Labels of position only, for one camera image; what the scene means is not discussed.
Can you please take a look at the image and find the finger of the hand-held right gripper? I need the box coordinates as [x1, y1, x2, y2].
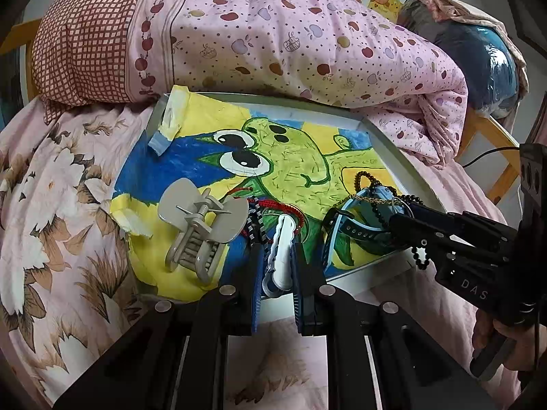
[388, 213, 493, 262]
[411, 203, 520, 251]

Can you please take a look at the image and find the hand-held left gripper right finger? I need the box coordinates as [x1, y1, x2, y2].
[291, 244, 488, 410]

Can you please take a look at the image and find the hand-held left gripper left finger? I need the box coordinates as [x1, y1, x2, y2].
[53, 241, 264, 410]

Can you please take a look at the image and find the white wavy hair clip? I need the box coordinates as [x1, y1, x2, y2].
[262, 214, 300, 300]

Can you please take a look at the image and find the black bead necklace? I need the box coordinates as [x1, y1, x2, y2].
[354, 171, 430, 271]

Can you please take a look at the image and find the blue wristwatch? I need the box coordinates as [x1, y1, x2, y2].
[321, 188, 413, 272]

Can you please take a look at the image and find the white tray with frog drawing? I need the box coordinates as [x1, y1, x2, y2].
[109, 85, 449, 305]

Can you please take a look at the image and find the person's right hand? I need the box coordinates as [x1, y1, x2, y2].
[472, 311, 544, 370]

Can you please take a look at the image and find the black wrist watch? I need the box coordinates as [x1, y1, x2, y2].
[321, 206, 396, 244]

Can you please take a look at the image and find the grey hair claw clip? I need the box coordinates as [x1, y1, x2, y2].
[157, 178, 249, 285]

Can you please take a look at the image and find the masking tape strip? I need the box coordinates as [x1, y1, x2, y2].
[110, 203, 154, 238]
[149, 85, 191, 157]

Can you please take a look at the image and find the blue plastic wrapped bag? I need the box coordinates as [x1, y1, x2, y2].
[395, 0, 520, 119]

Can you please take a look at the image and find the pink floral bed sheet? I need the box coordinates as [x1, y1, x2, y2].
[0, 92, 526, 410]

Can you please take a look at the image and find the pink apple print quilt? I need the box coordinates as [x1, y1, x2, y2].
[31, 0, 469, 168]

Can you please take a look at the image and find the orange wooden chair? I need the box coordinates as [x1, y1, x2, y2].
[0, 21, 40, 95]

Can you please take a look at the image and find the thin gold chain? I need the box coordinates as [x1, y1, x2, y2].
[337, 195, 405, 209]

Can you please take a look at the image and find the black and white beaded bracelet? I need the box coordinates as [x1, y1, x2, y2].
[241, 199, 274, 265]

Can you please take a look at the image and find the black cable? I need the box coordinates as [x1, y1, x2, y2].
[464, 147, 522, 167]

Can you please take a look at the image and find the red string bracelet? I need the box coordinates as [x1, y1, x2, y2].
[222, 186, 307, 240]

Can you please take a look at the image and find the wooden bed rail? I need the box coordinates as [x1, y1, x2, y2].
[456, 106, 520, 206]

